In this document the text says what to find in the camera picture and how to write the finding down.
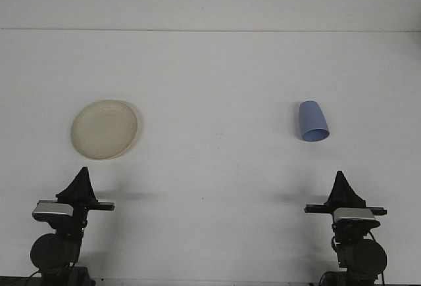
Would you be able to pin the pale round plate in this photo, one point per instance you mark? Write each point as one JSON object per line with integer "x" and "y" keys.
{"x": 103, "y": 129}

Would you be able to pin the pale blue cup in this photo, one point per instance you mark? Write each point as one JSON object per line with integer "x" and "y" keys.
{"x": 312, "y": 118}

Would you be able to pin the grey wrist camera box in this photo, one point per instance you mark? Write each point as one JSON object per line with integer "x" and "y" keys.
{"x": 355, "y": 217}
{"x": 51, "y": 210}

